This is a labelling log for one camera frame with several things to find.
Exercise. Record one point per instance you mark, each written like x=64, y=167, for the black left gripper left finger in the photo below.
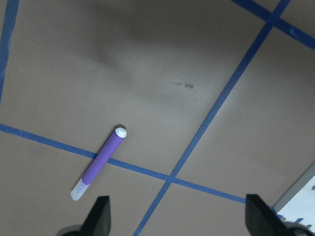
x=98, y=221

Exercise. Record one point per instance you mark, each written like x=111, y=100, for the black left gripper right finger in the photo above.
x=260, y=219

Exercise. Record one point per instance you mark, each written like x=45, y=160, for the purple pen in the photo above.
x=103, y=156

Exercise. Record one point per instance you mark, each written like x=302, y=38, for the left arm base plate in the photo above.
x=297, y=204

